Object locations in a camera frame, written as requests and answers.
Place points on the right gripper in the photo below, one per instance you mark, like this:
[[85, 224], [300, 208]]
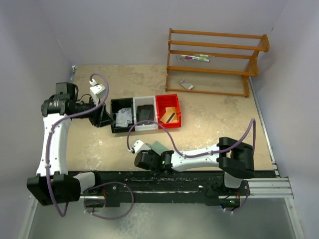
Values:
[[140, 160]]

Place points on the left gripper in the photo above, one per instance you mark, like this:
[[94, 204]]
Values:
[[98, 116]]

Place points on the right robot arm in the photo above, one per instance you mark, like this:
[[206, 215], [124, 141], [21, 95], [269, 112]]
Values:
[[237, 163]]

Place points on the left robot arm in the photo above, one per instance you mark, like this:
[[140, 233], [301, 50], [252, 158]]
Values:
[[52, 183]]

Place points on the silver cards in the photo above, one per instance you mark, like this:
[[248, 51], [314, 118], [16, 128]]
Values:
[[124, 117]]

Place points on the black cards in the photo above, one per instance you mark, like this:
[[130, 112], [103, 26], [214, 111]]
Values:
[[145, 112]]

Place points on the gold card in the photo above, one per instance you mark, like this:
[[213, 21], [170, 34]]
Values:
[[170, 115]]

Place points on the black bin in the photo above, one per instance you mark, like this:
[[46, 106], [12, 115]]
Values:
[[116, 105]]

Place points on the white bin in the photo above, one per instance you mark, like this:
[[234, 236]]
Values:
[[147, 100]]

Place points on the red bin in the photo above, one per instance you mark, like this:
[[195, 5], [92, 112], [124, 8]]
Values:
[[163, 101]]

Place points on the grey clip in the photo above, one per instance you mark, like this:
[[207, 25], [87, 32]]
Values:
[[179, 58]]

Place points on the purple marker pen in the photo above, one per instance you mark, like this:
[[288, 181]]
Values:
[[198, 58]]

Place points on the wooden shelf rack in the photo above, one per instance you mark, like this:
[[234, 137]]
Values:
[[250, 70]]

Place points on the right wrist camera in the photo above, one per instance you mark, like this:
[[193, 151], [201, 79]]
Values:
[[139, 145]]

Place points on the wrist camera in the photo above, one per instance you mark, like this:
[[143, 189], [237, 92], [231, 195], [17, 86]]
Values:
[[97, 93], [139, 145]]

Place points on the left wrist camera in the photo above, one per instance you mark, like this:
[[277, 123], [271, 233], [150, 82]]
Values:
[[97, 93]]

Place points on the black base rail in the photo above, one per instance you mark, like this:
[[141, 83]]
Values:
[[190, 187]]

